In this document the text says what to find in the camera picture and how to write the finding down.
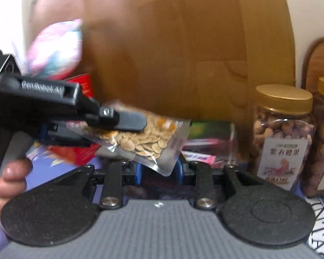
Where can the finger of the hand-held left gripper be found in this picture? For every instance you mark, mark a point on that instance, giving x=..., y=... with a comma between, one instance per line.
x=129, y=121
x=59, y=136

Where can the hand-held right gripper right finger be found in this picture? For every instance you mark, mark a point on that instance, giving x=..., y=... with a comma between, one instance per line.
x=179, y=174

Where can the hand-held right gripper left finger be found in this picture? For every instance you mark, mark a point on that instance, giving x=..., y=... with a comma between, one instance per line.
x=139, y=175

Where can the clear melon seed packet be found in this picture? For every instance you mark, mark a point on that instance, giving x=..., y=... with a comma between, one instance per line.
x=151, y=143

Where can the person's left hand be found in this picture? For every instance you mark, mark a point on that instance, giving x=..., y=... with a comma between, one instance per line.
x=5, y=188

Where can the red snack packet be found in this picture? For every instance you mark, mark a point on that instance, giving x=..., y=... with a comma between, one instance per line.
x=73, y=153

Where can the pink snack packet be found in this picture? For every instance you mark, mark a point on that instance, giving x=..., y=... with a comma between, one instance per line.
x=202, y=151

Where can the blue printed blanket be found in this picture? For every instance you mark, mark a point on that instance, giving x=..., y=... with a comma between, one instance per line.
x=40, y=175

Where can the pink blue plush toy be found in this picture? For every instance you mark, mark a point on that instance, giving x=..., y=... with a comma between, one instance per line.
x=54, y=48

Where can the green snack packet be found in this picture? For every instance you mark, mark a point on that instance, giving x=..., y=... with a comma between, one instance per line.
x=210, y=129

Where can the wooden board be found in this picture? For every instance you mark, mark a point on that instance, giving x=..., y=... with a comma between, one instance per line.
x=183, y=45

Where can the cashew jar with gold lid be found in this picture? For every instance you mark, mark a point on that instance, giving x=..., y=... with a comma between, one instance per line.
x=280, y=129

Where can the brown woven pad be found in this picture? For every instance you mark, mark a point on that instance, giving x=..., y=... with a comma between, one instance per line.
x=321, y=62

